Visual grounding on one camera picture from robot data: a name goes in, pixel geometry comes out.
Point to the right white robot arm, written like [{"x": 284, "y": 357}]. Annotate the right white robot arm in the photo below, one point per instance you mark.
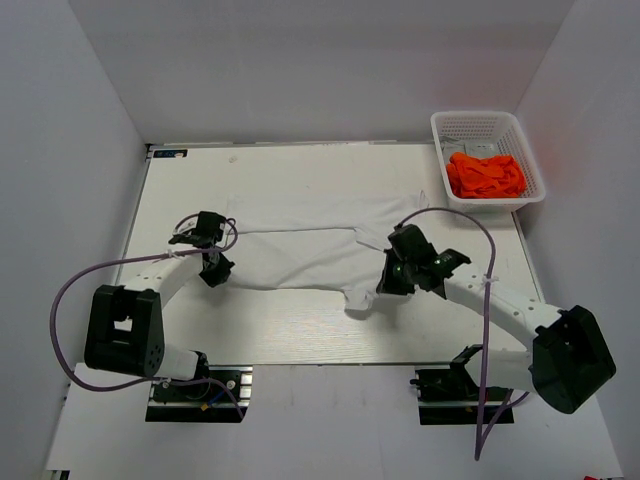
[{"x": 565, "y": 359}]

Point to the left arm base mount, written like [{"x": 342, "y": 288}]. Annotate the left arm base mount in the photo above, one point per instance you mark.
[{"x": 204, "y": 403}]

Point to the grey cloth in basket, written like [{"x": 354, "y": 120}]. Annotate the grey cloth in basket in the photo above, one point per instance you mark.
[{"x": 473, "y": 149}]

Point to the white plastic basket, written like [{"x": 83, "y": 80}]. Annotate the white plastic basket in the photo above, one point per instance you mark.
[{"x": 501, "y": 129}]

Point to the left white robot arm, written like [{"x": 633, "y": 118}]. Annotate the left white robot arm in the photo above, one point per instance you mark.
[{"x": 126, "y": 328}]

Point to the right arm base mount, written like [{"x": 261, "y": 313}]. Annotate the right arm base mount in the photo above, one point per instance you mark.
[{"x": 446, "y": 393}]

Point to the white t shirt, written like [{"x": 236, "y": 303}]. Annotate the white t shirt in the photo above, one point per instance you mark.
[{"x": 320, "y": 242}]

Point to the blue label sticker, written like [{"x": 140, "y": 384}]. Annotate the blue label sticker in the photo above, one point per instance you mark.
[{"x": 170, "y": 153}]

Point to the orange t shirt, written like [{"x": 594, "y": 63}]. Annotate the orange t shirt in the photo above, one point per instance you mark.
[{"x": 492, "y": 178}]

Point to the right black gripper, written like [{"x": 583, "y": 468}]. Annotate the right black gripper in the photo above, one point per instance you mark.
[{"x": 388, "y": 284}]

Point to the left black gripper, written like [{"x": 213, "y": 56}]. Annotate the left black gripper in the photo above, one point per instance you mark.
[{"x": 221, "y": 275}]

